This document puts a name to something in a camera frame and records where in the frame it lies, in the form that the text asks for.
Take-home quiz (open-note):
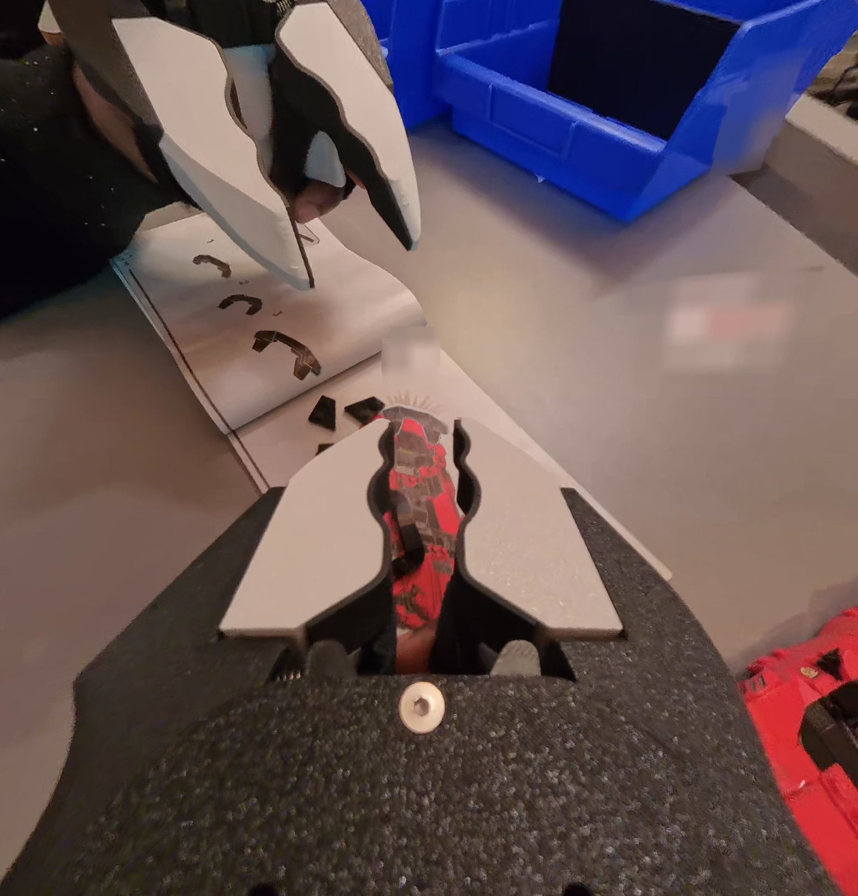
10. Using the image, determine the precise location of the lego instruction booklet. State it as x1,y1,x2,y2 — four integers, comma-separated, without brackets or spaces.
110,210,674,582

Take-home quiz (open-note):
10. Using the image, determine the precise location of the person's left forearm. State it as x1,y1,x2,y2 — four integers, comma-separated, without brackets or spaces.
0,42,192,326

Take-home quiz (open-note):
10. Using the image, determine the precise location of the red lego car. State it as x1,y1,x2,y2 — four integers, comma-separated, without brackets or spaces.
737,602,858,896

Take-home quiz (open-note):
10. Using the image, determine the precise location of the blue plastic storage bin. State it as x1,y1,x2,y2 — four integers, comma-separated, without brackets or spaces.
359,0,465,132
435,0,858,224

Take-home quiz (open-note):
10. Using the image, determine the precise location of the black lego arch piece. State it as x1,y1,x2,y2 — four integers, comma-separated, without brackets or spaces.
386,490,430,578

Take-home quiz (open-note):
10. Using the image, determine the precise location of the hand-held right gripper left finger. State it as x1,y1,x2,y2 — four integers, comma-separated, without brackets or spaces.
218,419,395,640

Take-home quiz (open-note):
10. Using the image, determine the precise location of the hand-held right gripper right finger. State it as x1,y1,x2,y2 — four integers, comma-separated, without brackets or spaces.
453,417,626,639

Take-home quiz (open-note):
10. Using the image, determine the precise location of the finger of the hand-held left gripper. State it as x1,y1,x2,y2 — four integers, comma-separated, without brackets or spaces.
112,17,316,291
268,2,423,253

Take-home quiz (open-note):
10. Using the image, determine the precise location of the person's left hand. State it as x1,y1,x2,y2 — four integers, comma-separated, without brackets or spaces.
291,177,355,226

